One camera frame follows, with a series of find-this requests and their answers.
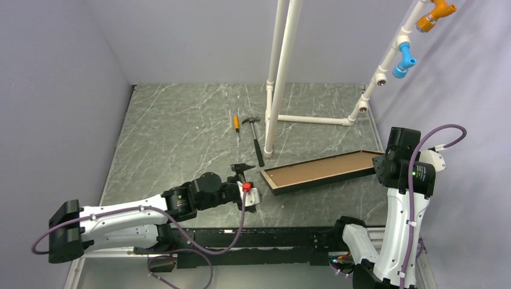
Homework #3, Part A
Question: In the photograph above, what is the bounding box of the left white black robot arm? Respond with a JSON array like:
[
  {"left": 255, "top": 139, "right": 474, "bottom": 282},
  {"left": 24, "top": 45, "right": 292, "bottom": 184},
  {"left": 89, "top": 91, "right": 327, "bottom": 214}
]
[{"left": 47, "top": 163, "right": 262, "bottom": 264}]

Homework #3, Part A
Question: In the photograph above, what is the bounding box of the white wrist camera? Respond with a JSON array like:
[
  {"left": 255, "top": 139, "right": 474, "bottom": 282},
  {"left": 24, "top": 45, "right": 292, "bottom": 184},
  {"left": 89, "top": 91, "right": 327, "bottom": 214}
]
[
  {"left": 419, "top": 149, "right": 446, "bottom": 172},
  {"left": 237, "top": 181, "right": 262, "bottom": 213}
]

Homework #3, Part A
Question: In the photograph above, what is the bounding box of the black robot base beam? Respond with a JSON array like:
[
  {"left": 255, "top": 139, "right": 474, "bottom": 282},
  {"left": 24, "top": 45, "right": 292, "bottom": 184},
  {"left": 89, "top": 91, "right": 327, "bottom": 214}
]
[{"left": 133, "top": 227, "right": 360, "bottom": 273}]

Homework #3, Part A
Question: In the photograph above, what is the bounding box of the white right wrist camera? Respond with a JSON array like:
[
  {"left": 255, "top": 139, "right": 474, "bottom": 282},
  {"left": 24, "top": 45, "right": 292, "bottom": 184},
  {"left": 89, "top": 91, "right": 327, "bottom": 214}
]
[{"left": 419, "top": 149, "right": 446, "bottom": 172}]

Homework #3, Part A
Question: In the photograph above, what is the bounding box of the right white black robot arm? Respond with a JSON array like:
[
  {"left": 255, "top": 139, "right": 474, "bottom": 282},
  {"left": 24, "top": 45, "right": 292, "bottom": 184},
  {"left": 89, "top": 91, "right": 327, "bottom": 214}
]
[{"left": 332, "top": 127, "right": 436, "bottom": 288}]

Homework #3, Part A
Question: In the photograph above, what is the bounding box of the black wooden picture frame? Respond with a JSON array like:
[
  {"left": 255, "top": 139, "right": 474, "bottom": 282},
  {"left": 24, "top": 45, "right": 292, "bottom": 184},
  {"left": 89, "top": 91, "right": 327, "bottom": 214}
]
[{"left": 260, "top": 150, "right": 384, "bottom": 196}]

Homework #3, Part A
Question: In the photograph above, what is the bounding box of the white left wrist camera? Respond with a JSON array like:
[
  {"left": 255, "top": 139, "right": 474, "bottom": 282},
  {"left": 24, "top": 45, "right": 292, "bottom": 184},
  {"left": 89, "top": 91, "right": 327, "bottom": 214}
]
[{"left": 237, "top": 181, "right": 262, "bottom": 213}]

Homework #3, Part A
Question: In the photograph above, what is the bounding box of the white PVC pipe structure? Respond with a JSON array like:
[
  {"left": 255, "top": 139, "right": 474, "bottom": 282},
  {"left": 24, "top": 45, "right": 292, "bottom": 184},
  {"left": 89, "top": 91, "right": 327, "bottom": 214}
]
[{"left": 262, "top": 1, "right": 432, "bottom": 158}]

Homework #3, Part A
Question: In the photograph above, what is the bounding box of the steel claw hammer black grip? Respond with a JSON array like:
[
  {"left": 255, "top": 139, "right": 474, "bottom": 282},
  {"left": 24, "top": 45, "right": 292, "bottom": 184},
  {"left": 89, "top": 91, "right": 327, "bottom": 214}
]
[{"left": 242, "top": 117, "right": 265, "bottom": 167}]

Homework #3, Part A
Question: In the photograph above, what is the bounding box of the blue pipe fitting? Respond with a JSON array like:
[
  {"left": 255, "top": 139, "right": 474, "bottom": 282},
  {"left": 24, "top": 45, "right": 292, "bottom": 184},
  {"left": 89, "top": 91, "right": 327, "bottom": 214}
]
[{"left": 392, "top": 43, "right": 417, "bottom": 79}]

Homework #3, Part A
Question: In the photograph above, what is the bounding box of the orange handled screwdriver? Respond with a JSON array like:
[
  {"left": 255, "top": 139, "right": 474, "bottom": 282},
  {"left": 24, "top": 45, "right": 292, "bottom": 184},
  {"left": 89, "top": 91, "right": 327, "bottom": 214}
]
[{"left": 233, "top": 115, "right": 240, "bottom": 141}]

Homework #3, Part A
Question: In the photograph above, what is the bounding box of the orange pipe fitting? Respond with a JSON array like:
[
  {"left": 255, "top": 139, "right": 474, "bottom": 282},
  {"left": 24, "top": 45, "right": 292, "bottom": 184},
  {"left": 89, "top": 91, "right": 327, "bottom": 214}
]
[{"left": 416, "top": 0, "right": 457, "bottom": 33}]

